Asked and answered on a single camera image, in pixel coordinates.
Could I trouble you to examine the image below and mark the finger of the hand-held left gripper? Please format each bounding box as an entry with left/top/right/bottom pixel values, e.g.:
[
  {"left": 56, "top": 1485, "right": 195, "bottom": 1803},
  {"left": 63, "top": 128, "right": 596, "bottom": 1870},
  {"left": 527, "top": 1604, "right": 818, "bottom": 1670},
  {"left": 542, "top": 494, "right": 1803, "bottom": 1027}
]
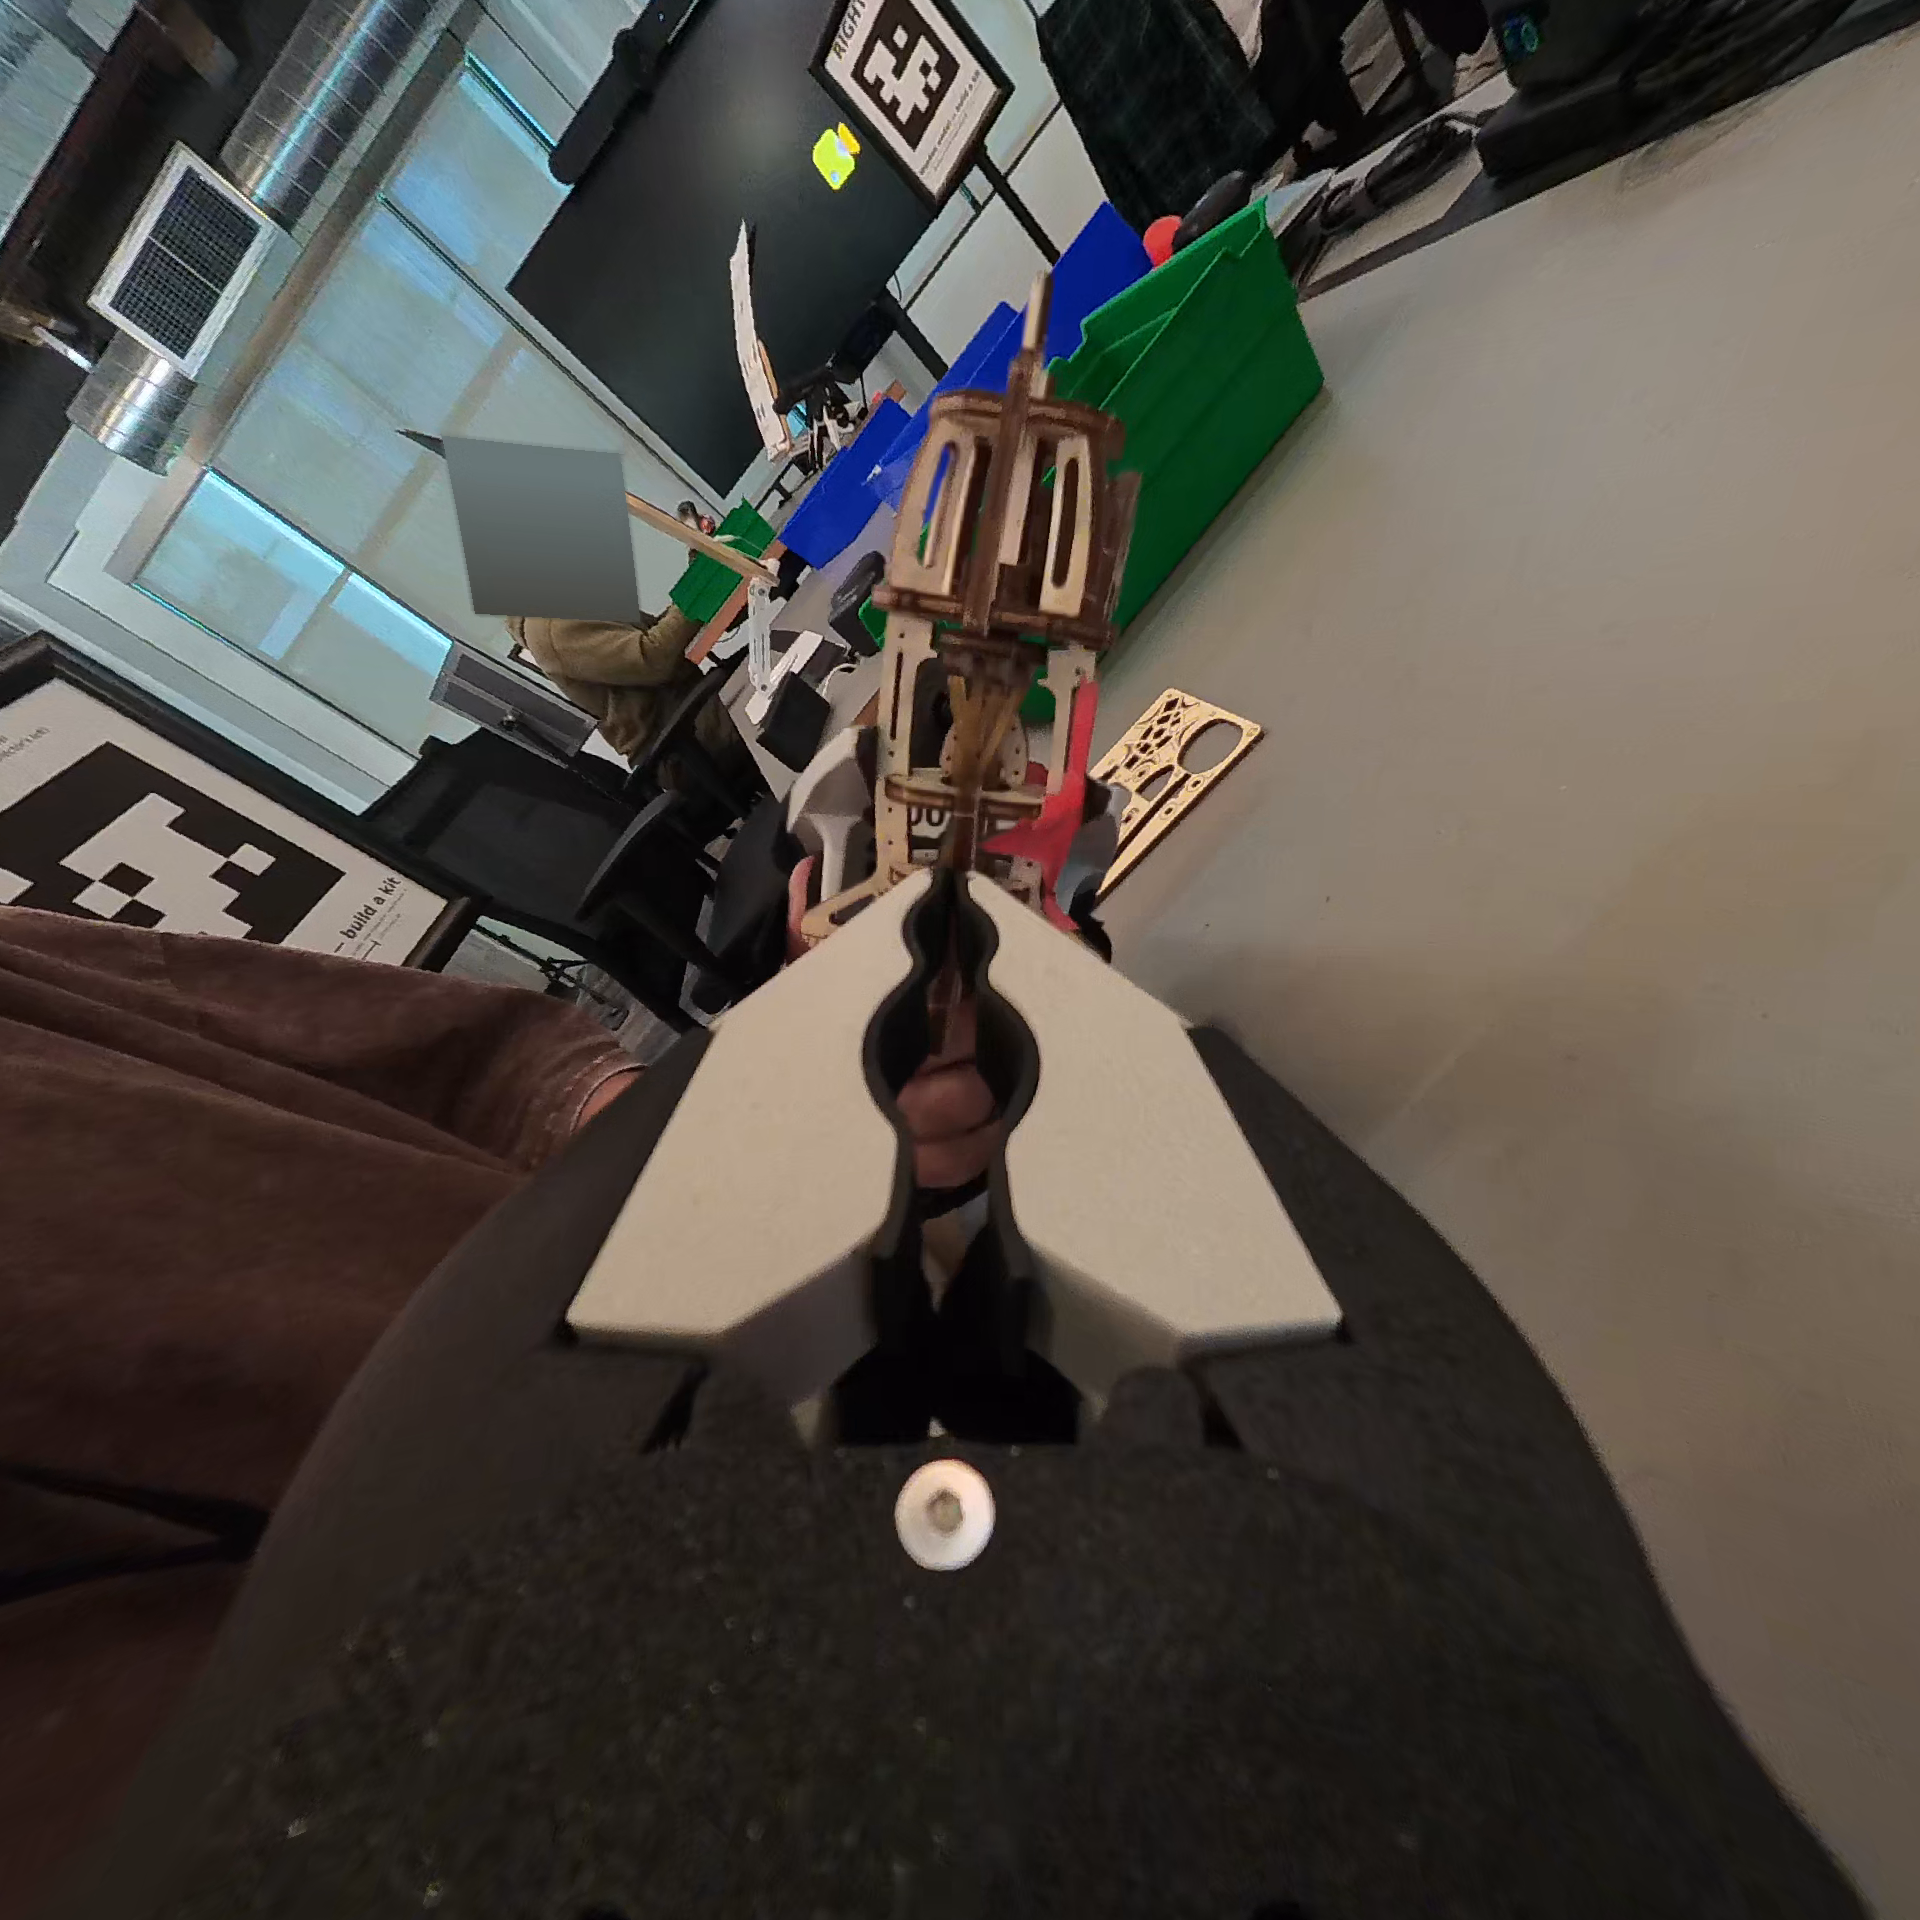
[{"left": 788, "top": 729, "right": 890, "bottom": 910}]

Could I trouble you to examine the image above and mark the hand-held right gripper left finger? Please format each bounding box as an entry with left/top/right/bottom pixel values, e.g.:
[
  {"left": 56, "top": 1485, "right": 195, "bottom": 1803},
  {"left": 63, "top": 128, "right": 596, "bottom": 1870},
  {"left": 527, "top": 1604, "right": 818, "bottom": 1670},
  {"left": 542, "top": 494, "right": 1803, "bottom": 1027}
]
[{"left": 563, "top": 867, "right": 963, "bottom": 1449}]

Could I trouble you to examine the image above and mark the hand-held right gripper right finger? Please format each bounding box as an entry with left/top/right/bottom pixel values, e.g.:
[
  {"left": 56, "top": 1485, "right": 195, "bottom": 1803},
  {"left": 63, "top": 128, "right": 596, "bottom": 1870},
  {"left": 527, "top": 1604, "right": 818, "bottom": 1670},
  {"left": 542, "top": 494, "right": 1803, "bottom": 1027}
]
[{"left": 952, "top": 867, "right": 1347, "bottom": 1449}]

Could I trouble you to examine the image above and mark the wooden mechanical model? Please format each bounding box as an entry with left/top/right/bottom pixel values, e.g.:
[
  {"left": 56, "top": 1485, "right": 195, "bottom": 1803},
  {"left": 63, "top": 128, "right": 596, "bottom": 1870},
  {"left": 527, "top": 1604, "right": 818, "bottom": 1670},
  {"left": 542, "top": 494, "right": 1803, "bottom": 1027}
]
[{"left": 796, "top": 270, "right": 1149, "bottom": 1051}]

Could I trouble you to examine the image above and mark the person's left forearm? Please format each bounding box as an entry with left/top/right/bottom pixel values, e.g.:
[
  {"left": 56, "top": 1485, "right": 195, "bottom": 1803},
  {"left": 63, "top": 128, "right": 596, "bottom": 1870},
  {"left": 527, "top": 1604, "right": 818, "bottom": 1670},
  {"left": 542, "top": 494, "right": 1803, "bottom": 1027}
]
[{"left": 0, "top": 901, "right": 650, "bottom": 1653}]

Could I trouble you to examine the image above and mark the person's left hand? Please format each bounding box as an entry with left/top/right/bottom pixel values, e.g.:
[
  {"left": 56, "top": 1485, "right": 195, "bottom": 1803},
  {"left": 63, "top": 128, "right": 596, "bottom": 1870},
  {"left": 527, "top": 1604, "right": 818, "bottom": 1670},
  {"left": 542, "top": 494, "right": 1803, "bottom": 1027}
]
[{"left": 896, "top": 1049, "right": 1003, "bottom": 1194}]

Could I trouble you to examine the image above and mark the black office chair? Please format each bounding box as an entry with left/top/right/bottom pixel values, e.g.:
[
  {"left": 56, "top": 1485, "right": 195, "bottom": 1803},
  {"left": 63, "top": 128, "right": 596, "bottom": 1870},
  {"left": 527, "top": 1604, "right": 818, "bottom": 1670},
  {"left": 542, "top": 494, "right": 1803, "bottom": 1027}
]
[{"left": 575, "top": 780, "right": 784, "bottom": 1024}]

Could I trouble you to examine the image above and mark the red plastic part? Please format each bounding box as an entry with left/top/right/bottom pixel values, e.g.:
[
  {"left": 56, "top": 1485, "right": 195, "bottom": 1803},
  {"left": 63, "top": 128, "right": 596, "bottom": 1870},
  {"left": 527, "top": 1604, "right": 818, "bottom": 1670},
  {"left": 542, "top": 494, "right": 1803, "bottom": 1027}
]
[{"left": 982, "top": 675, "right": 1120, "bottom": 939}]

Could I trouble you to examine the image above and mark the small green plastic bin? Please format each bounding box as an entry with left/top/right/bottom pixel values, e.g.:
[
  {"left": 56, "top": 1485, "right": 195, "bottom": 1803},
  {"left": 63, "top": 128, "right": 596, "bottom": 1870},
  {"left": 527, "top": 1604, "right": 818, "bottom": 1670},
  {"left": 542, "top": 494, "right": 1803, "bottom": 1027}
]
[{"left": 670, "top": 507, "right": 784, "bottom": 620}]

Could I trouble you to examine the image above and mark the wooden board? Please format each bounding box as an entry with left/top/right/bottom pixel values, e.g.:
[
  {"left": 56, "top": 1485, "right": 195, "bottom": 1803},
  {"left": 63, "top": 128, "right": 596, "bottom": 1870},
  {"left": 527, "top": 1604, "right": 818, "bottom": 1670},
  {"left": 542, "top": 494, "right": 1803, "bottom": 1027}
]
[{"left": 622, "top": 492, "right": 784, "bottom": 586}]

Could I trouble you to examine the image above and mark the blue plastic bin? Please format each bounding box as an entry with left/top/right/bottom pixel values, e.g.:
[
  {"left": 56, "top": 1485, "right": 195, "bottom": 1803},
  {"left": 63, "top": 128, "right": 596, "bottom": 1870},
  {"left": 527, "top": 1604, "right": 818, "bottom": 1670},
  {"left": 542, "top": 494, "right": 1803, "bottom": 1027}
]
[
  {"left": 1042, "top": 202, "right": 1164, "bottom": 366},
  {"left": 776, "top": 299, "right": 1037, "bottom": 576}
]

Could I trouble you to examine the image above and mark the grey metal box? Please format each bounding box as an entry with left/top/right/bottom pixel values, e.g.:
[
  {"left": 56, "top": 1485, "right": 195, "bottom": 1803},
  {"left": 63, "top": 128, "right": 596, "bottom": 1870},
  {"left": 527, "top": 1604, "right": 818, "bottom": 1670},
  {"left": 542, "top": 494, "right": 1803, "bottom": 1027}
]
[{"left": 431, "top": 645, "right": 596, "bottom": 761}]

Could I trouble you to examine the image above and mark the laser-cut wooden part sheet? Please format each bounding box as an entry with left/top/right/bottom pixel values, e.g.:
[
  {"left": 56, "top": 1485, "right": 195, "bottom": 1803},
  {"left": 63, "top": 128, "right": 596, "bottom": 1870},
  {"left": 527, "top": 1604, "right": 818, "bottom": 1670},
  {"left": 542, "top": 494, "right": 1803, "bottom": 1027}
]
[{"left": 1087, "top": 690, "right": 1264, "bottom": 904}]

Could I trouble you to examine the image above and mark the white paper sign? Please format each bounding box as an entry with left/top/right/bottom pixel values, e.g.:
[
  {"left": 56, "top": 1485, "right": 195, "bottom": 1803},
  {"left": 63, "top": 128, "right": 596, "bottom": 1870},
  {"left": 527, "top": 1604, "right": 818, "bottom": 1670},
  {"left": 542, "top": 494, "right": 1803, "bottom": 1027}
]
[{"left": 728, "top": 221, "right": 792, "bottom": 462}]

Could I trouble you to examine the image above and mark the large black monitor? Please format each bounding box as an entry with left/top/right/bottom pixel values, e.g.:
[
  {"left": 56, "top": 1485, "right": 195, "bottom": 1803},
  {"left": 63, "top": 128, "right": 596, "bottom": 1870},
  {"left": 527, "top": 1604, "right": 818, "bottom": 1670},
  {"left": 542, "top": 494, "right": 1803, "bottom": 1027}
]
[{"left": 507, "top": 0, "right": 1051, "bottom": 505}]

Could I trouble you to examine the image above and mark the large framed black-white tag poster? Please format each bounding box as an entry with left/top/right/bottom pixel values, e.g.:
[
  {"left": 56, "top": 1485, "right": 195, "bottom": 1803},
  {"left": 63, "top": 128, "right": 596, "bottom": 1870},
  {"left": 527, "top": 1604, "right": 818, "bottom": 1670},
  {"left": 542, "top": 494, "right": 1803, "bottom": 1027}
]
[{"left": 0, "top": 632, "right": 484, "bottom": 980}]

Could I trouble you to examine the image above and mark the dark plaid cloth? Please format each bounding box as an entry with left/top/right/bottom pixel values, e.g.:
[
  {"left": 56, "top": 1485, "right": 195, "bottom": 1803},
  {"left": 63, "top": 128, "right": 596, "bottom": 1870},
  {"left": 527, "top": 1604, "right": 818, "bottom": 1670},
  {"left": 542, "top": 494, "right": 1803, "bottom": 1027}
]
[{"left": 1036, "top": 0, "right": 1360, "bottom": 232}]

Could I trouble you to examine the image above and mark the white vent grille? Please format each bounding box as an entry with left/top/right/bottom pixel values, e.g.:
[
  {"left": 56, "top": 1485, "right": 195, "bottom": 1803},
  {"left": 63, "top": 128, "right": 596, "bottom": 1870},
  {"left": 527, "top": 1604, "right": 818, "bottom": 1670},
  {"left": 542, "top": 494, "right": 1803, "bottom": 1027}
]
[{"left": 86, "top": 142, "right": 280, "bottom": 380}]

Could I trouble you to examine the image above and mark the black electronic device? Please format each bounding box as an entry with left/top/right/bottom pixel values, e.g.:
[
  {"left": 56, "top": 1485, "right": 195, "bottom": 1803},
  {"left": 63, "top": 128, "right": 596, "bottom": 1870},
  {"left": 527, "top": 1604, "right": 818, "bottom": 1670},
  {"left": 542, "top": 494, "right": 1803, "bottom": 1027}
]
[{"left": 1476, "top": 0, "right": 1870, "bottom": 186}]

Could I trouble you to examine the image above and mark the silver air duct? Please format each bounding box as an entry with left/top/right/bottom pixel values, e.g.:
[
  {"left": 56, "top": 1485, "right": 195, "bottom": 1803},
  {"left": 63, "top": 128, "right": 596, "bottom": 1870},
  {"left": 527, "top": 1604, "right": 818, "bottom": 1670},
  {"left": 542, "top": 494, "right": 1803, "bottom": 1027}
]
[{"left": 67, "top": 0, "right": 495, "bottom": 470}]

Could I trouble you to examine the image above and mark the black cable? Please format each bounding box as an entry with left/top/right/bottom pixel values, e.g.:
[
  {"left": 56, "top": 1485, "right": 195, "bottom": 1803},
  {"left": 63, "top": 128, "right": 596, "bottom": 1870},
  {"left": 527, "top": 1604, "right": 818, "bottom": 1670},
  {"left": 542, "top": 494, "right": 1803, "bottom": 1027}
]
[{"left": 1357, "top": 112, "right": 1482, "bottom": 208}]

